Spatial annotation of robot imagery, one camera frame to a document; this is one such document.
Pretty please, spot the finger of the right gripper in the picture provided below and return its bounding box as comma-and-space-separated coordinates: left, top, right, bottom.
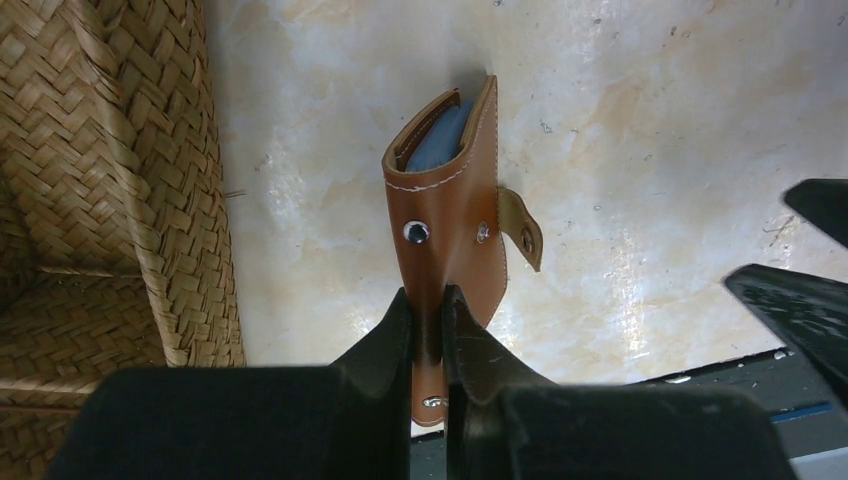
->
783, 179, 848, 248
723, 264, 847, 410

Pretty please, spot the woven straw divided tray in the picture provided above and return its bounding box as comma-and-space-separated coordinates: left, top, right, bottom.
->
1, 1, 246, 479

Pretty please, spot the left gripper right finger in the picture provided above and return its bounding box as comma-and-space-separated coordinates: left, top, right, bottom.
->
441, 285, 795, 479

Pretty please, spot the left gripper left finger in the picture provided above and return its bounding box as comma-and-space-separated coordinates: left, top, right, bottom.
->
47, 291, 412, 479

